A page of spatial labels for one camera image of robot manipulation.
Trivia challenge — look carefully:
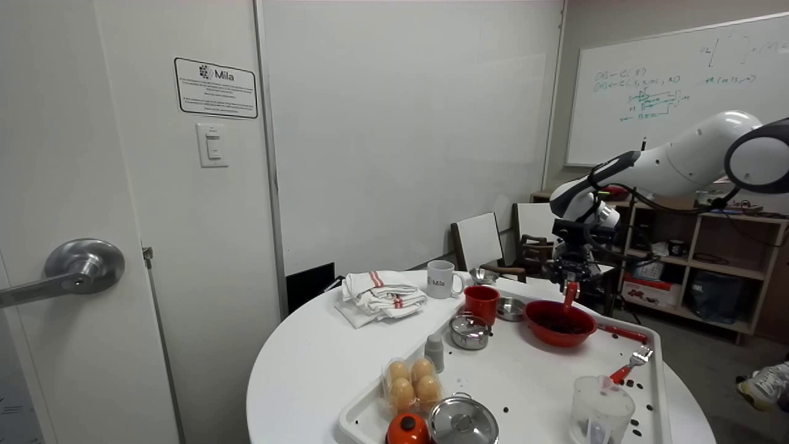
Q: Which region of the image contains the coffee beans pile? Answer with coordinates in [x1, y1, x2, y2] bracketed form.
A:
[535, 309, 592, 337]

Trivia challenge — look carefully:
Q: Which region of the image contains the glass jar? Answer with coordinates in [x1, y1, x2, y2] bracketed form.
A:
[425, 258, 467, 302]

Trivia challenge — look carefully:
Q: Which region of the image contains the red bowl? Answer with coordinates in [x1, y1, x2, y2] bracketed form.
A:
[521, 300, 602, 350]

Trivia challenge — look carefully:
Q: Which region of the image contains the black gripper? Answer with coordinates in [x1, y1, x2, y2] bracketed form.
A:
[554, 232, 616, 288]

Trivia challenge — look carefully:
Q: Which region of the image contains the white wall sign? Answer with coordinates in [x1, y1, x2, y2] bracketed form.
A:
[172, 54, 262, 122]

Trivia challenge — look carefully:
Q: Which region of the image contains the white shaker bottle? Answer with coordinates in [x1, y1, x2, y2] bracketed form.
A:
[421, 333, 449, 376]

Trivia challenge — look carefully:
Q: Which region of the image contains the red enamel mug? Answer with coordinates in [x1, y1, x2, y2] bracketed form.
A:
[461, 283, 504, 325]

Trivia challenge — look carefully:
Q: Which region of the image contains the white sneaker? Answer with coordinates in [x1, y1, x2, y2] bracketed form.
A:
[735, 360, 789, 414]

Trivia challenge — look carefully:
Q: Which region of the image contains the wooden shelf unit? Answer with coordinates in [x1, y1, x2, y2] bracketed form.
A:
[620, 196, 789, 346]

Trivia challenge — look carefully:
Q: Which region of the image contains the white light switch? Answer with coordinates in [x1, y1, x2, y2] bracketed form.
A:
[195, 122, 231, 170]

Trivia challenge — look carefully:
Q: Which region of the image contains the silver door lever handle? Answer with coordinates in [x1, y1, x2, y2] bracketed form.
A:
[0, 234, 129, 311]

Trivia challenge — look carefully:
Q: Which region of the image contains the red-handled steel fork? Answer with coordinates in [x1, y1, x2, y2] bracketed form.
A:
[606, 348, 655, 388]

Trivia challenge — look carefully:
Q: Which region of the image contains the black box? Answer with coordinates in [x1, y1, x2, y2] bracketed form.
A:
[284, 261, 338, 317]

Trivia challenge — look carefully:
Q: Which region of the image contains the small orange container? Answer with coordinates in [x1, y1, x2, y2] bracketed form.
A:
[383, 408, 433, 444]

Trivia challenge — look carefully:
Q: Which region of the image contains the red-handled steel spoon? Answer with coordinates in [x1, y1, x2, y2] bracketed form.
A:
[559, 279, 583, 313]

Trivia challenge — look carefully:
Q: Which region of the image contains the clear plastic measuring cup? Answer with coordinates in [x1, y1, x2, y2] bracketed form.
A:
[570, 372, 642, 444]

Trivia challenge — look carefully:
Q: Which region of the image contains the small steel ladle cup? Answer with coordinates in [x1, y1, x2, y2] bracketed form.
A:
[496, 297, 530, 324]

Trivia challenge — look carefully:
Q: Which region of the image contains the white whiteboard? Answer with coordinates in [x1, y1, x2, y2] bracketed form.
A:
[564, 10, 789, 174]

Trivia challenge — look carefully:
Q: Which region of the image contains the white red-striped cloth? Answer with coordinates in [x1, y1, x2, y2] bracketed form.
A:
[334, 267, 432, 330]

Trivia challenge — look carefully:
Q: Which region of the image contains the dark storage bin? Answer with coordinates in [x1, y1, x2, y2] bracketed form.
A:
[686, 271, 747, 324]

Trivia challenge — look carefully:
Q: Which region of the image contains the clear pack of eggs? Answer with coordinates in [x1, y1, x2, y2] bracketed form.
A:
[380, 353, 446, 414]

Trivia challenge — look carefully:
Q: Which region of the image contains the red white box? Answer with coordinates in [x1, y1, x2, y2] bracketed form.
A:
[621, 275, 686, 311]

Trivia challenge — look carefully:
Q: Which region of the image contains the white plastic tray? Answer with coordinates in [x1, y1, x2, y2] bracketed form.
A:
[334, 279, 670, 444]

